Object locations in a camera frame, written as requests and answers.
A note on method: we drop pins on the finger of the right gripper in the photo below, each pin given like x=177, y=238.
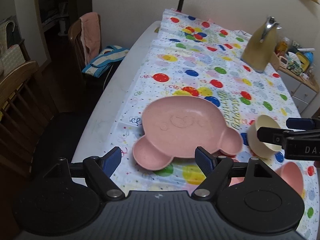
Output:
x=270, y=135
x=303, y=123

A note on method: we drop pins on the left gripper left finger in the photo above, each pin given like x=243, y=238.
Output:
x=98, y=172

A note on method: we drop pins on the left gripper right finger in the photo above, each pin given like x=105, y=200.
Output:
x=217, y=172

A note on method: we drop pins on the cream round bowl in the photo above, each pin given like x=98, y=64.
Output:
x=261, y=149

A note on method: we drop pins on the pink round bowl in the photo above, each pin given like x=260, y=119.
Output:
x=283, y=180

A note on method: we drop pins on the pink bear-shaped divided plate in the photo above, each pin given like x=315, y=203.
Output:
x=175, y=126

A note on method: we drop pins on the white kitchen timer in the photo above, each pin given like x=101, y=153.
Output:
x=283, y=61

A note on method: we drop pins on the white drawer cabinet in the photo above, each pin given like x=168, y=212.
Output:
x=302, y=91

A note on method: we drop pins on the green tissue box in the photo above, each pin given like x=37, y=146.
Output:
x=294, y=64

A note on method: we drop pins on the yellow storage box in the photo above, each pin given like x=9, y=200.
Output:
x=304, y=62

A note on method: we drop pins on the blue globe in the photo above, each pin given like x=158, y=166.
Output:
x=309, y=56

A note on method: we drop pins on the gold thermos jug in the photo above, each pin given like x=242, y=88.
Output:
x=261, y=45

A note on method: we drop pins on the wooden chair near left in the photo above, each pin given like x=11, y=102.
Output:
x=26, y=111

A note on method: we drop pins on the balloon pattern tablecloth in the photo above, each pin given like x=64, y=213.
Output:
x=194, y=57

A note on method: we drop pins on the blue striped bag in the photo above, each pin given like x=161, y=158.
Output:
x=101, y=63

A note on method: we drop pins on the wooden chair with pink towel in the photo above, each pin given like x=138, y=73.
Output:
x=74, y=34

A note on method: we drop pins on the pink towel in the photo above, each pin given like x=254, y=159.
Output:
x=90, y=35

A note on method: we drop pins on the dark bookshelf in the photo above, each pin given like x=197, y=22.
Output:
x=60, y=14

